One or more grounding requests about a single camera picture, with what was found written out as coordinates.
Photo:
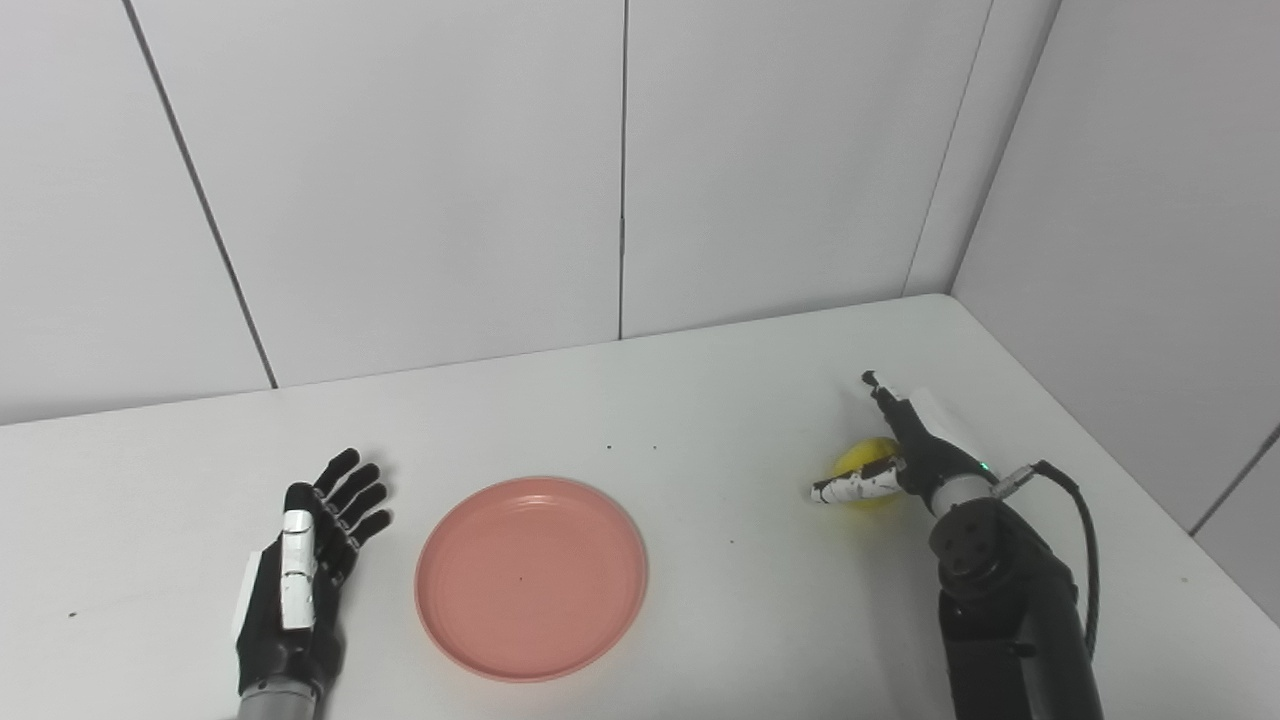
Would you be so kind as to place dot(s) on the yellow lemon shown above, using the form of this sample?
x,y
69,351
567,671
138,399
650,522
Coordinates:
x,y
862,455

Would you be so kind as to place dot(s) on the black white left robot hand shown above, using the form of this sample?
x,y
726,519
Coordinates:
x,y
265,620

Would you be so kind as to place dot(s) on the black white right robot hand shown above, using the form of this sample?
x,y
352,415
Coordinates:
x,y
930,460

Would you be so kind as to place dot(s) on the pink round plate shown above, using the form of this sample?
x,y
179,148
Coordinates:
x,y
530,580

